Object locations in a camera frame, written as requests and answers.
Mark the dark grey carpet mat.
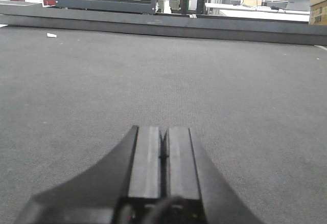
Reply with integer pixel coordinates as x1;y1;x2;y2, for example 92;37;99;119
1;27;326;223

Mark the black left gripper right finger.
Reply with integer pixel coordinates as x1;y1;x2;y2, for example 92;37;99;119
167;126;262;223

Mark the cardboard box at right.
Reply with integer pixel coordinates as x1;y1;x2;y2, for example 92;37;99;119
309;0;326;26

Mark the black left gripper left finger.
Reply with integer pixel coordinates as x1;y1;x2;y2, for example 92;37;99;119
15;126;161;223

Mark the white table in background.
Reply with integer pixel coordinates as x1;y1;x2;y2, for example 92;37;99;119
205;3;310;23

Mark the small white paper scrap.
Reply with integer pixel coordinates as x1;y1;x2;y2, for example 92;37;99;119
46;33;57;38

